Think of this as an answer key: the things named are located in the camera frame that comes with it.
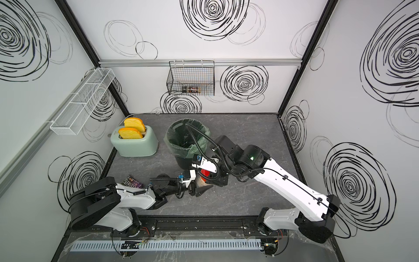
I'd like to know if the red jar lid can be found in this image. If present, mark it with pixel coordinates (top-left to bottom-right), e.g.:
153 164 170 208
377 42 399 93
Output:
198 169 212 181

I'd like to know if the front toast slice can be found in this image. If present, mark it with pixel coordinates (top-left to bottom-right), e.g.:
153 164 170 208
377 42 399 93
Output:
118 127 144 139

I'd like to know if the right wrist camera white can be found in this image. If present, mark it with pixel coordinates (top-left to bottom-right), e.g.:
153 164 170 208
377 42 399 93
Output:
192 155 218 174

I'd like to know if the toast slice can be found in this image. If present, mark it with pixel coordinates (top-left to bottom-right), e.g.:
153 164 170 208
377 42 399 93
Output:
124 117 146 133
118 127 144 139

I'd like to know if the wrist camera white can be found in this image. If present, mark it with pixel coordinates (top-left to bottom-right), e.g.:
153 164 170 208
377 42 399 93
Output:
192 155 218 174
178 169 196 188

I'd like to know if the aluminium wall rail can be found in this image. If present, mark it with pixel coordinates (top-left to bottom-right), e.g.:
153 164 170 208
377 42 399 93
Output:
99 58 302 68

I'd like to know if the grey slotted cable duct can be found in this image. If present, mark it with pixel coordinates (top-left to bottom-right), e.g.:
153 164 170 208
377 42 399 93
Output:
70 239 262 253

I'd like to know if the rear toast slice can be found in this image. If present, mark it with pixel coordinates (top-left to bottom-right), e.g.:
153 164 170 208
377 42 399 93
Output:
124 117 146 133

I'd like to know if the white wire wall shelf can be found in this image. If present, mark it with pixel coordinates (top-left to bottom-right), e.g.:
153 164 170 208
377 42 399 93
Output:
50 68 116 135

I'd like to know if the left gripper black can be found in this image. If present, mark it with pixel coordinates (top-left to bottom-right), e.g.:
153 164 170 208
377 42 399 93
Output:
164 167 212 198

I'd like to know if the purple candy bar wrapper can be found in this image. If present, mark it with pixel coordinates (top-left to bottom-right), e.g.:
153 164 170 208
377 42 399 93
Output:
122 175 144 189

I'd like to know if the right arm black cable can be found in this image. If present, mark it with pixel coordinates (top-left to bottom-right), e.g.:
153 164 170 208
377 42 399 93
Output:
184 122 259 182

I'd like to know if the small jar in basket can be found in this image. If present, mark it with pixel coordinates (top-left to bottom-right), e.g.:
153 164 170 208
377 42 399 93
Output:
181 85 201 94

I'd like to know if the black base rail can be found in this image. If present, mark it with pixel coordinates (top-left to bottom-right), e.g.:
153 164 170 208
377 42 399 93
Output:
67 214 331 238

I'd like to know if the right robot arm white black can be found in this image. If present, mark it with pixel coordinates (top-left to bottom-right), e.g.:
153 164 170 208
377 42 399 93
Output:
212 135 340 243

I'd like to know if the black trash bin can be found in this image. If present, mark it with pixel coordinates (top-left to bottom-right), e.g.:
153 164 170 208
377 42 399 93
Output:
165 118 210 171

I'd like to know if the mint green toaster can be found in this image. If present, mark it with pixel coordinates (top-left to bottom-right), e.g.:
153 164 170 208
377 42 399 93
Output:
110 126 159 157

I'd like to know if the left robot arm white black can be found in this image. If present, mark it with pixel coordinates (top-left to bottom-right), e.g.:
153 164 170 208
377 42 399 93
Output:
69 170 213 235

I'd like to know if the black wire wall basket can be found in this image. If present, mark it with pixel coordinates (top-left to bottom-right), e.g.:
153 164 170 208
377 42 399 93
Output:
166 65 216 97

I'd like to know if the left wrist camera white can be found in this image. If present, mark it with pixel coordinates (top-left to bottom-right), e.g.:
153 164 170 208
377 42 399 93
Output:
178 169 196 188

